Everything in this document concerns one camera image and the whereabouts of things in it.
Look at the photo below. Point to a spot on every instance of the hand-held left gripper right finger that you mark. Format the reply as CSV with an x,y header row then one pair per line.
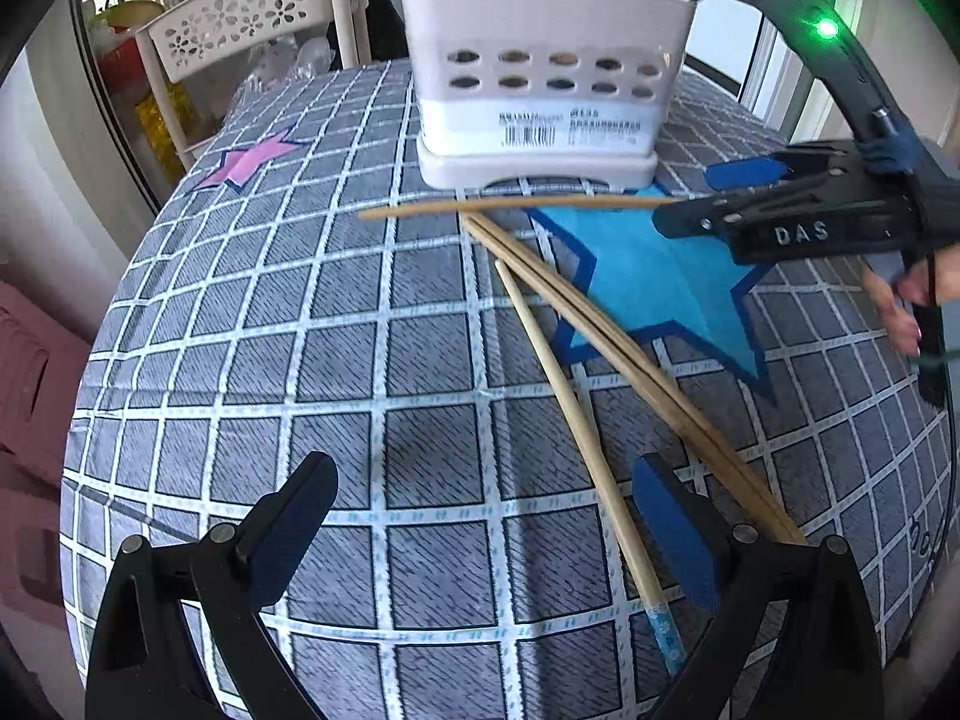
x,y
679,532

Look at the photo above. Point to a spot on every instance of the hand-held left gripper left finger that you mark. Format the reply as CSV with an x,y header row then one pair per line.
x,y
289,540

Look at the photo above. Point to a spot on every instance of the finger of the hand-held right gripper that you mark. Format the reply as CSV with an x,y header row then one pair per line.
x,y
742,174
690,219

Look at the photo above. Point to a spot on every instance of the bamboo chopstick blue patterned end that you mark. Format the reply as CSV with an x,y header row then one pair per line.
x,y
580,435

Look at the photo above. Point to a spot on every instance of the white plastic utensil holder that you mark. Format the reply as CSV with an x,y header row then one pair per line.
x,y
540,112

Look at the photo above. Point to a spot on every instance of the person's right hand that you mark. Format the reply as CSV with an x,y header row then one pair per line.
x,y
889,300

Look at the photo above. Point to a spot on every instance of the grey checkered star tablecloth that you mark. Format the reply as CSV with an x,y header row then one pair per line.
x,y
337,360

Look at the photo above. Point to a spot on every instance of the pink plastic stool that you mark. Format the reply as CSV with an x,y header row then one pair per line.
x,y
37,360

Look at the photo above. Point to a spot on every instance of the yellow packaged goods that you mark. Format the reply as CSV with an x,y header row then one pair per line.
x,y
165,127

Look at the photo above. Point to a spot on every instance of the clear plastic bag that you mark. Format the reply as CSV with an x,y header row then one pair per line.
x,y
285,64

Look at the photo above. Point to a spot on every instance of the white perforated storage cart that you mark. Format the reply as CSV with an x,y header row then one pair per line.
x,y
240,15

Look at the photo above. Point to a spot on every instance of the red plastic basin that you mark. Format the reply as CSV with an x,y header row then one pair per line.
x,y
124,67

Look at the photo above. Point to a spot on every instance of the yellow plastic basin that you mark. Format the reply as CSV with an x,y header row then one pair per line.
x,y
127,15

